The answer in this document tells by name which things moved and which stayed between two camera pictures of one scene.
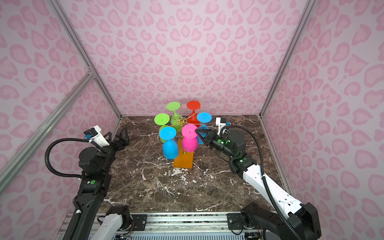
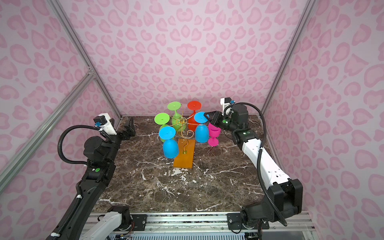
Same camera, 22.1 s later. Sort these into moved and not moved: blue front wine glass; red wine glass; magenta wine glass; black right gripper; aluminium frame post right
Moved: magenta wine glass; black right gripper
Not moved: aluminium frame post right; blue front wine glass; red wine glass
